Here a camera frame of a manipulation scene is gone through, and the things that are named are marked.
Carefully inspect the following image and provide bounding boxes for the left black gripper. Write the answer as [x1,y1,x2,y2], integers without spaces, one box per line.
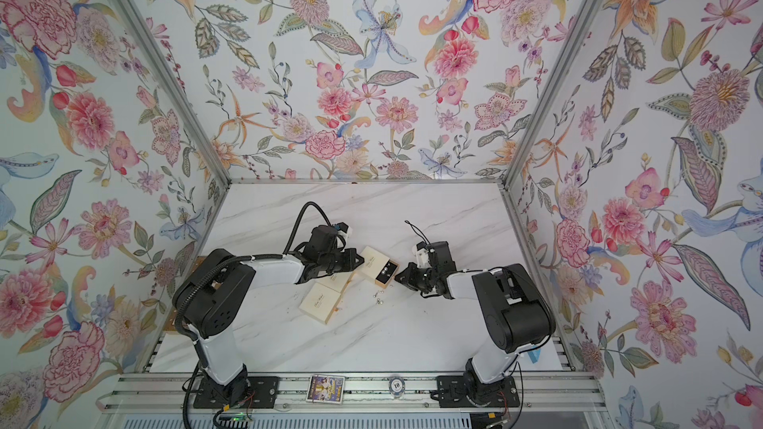
[318,249,367,273]

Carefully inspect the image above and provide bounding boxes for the cream drawer jewelry box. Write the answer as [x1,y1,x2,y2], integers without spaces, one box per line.
[299,283,342,325]

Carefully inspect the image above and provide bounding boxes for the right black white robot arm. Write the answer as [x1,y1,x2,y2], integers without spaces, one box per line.
[395,242,556,388]

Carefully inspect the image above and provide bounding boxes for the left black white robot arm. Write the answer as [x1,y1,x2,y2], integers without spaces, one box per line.
[173,222,365,386]

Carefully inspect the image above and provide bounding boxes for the blue triangular block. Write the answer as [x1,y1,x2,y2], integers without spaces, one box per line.
[528,349,542,365]

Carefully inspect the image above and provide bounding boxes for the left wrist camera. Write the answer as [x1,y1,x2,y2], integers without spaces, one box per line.
[334,222,353,238]

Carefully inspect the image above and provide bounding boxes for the round silver knob on rail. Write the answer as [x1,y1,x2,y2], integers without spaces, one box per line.
[389,375,405,398]

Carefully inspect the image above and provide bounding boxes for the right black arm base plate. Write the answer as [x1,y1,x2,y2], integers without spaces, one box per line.
[429,375,520,409]

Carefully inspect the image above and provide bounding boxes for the colourful card on rail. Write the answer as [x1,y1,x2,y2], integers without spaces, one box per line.
[306,375,346,404]

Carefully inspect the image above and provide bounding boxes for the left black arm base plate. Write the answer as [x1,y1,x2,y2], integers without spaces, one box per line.
[193,375,280,409]

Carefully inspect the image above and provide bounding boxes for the aluminium front rail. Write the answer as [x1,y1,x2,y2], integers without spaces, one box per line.
[95,371,606,415]

